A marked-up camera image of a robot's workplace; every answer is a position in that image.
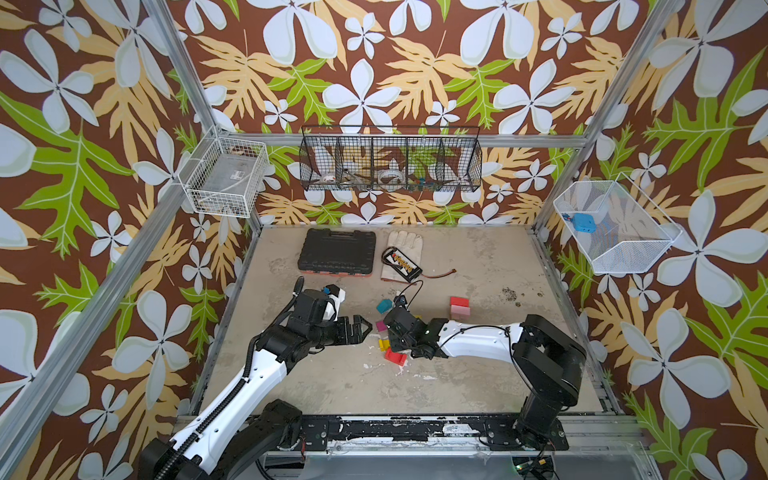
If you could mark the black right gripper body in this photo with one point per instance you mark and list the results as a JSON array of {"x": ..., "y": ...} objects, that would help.
[{"x": 405, "y": 327}]

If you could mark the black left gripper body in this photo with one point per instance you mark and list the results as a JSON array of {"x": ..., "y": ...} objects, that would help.
[{"x": 324, "y": 334}]

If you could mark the pink wood block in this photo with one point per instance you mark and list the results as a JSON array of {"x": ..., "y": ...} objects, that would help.
[{"x": 459, "y": 312}]

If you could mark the red rectangular wood block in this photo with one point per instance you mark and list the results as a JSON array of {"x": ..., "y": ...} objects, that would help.
[{"x": 459, "y": 301}]

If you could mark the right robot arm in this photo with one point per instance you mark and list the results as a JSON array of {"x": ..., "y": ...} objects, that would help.
[{"x": 550, "y": 362}]

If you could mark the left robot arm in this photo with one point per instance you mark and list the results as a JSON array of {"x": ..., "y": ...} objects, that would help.
[{"x": 218, "y": 443}]

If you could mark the red arch wood block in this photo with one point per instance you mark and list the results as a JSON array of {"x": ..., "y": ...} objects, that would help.
[{"x": 399, "y": 359}]

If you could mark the teal wood block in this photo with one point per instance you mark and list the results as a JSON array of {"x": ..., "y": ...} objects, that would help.
[{"x": 384, "y": 306}]

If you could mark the black plastic tool case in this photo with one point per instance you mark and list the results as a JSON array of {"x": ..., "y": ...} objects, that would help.
[{"x": 338, "y": 252}]

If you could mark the white work glove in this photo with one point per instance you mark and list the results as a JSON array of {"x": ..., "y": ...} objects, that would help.
[{"x": 410, "y": 243}]

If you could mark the white tape roll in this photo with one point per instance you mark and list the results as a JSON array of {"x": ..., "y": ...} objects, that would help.
[{"x": 390, "y": 177}]

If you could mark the blue object in basket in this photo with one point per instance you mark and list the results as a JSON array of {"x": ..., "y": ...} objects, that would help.
[{"x": 581, "y": 222}]

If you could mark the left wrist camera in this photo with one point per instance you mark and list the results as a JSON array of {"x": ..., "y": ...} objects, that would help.
[{"x": 336, "y": 297}]

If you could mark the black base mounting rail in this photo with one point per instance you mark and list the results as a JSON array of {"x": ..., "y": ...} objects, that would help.
[{"x": 497, "y": 431}]

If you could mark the black wire basket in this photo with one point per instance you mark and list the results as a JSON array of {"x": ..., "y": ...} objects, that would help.
[{"x": 432, "y": 158}]

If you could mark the white wire basket left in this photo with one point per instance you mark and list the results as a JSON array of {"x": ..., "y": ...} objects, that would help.
[{"x": 223, "y": 175}]

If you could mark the white wire basket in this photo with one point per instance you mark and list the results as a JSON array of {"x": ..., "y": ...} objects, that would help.
[
  {"x": 633, "y": 232},
  {"x": 223, "y": 175}
]

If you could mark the aluminium frame rail right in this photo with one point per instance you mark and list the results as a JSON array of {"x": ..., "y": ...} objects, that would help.
[{"x": 593, "y": 369}]

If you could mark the aluminium frame rail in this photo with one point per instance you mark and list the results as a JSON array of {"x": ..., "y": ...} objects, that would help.
[
  {"x": 593, "y": 369},
  {"x": 35, "y": 402}
]

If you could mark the white wire basket right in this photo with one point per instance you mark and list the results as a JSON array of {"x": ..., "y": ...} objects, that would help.
[{"x": 633, "y": 232}]

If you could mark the aluminium frame rail left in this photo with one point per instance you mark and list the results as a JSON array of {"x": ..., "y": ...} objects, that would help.
[{"x": 35, "y": 402}]

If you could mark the aluminium frame post left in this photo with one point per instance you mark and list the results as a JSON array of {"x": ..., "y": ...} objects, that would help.
[{"x": 178, "y": 54}]

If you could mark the aluminium frame post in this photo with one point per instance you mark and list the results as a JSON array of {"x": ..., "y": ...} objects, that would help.
[
  {"x": 643, "y": 44},
  {"x": 178, "y": 54}
]

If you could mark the aluminium frame post right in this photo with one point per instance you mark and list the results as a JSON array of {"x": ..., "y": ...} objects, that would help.
[{"x": 643, "y": 44}]

